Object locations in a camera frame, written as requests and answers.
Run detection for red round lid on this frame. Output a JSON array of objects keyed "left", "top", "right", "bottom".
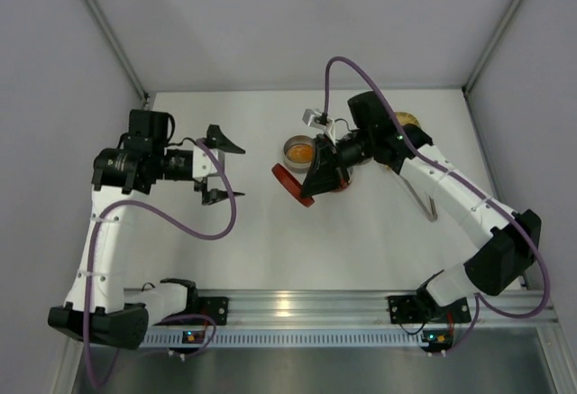
[{"left": 271, "top": 163, "right": 315, "bottom": 207}]

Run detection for metal tongs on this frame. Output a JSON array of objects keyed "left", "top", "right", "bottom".
[{"left": 398, "top": 177, "right": 439, "bottom": 223}]

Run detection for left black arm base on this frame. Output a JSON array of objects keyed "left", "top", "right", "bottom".
[{"left": 158, "top": 296, "right": 230, "bottom": 326}]

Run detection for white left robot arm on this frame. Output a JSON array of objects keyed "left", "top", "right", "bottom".
[{"left": 48, "top": 109, "right": 245, "bottom": 350}]

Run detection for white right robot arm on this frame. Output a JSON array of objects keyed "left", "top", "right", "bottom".
[{"left": 298, "top": 92, "right": 541, "bottom": 320}]

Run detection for red-based metal lunch tin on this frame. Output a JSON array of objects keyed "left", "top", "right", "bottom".
[{"left": 334, "top": 174, "right": 353, "bottom": 193}]

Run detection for grey tin with orange food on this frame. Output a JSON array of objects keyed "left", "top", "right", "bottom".
[{"left": 282, "top": 135, "right": 315, "bottom": 174}]

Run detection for woven bamboo tray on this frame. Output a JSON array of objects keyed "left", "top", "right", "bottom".
[{"left": 395, "top": 112, "right": 421, "bottom": 128}]

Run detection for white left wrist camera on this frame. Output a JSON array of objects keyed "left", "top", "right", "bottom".
[{"left": 191, "top": 139, "right": 226, "bottom": 179}]

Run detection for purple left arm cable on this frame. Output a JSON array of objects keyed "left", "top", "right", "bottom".
[{"left": 81, "top": 137, "right": 238, "bottom": 389}]

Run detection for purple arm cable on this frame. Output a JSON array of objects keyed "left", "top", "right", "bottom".
[
  {"left": 324, "top": 55, "right": 554, "bottom": 359},
  {"left": 81, "top": 137, "right": 238, "bottom": 389}
]

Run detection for aluminium mounting rail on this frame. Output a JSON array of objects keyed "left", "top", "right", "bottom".
[{"left": 199, "top": 289, "right": 558, "bottom": 331}]

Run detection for slotted grey cable duct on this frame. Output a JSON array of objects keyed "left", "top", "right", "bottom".
[{"left": 140, "top": 327, "right": 433, "bottom": 349}]

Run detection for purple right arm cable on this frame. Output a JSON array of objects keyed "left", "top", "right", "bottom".
[{"left": 324, "top": 55, "right": 554, "bottom": 359}]

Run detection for left aluminium frame post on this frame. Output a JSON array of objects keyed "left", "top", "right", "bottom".
[{"left": 80, "top": 0, "right": 150, "bottom": 108}]

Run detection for aluminium frame post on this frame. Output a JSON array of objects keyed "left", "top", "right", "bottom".
[
  {"left": 462, "top": 0, "right": 526, "bottom": 100},
  {"left": 80, "top": 0, "right": 150, "bottom": 108}
]

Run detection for right aluminium frame post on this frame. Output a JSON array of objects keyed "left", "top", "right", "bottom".
[{"left": 462, "top": 0, "right": 526, "bottom": 100}]

